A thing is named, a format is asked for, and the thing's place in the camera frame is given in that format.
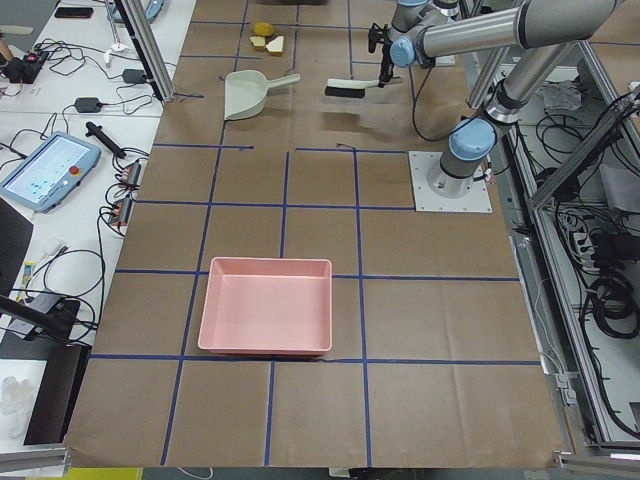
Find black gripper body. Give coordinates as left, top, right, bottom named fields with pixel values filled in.
left=368, top=23, right=394, bottom=79

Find yellow potato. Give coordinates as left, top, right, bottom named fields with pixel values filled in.
left=253, top=22, right=275, bottom=37

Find pale green plastic dustpan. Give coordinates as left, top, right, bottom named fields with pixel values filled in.
left=224, top=70, right=301, bottom=121

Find black power adapter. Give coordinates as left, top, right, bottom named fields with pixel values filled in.
left=74, top=97, right=103, bottom=113
left=122, top=69, right=147, bottom=85

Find white bread slice with crust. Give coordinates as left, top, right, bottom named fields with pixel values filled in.
left=265, top=35, right=285, bottom=56

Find small bread piece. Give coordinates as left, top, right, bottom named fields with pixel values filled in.
left=250, top=36, right=266, bottom=50

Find second grey robot base plate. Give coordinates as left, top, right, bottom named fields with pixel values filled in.
left=408, top=151, right=493, bottom=214

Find pink plastic tray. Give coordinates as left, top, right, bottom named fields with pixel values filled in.
left=197, top=257, right=333, bottom=356

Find aluminium frame post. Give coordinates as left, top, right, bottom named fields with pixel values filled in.
left=114, top=0, right=175, bottom=104

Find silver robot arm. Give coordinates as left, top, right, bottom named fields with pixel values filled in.
left=388, top=0, right=459, bottom=68
left=368, top=0, right=620, bottom=199

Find white hand brush black bristles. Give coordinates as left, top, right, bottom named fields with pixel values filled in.
left=324, top=77, right=404, bottom=99

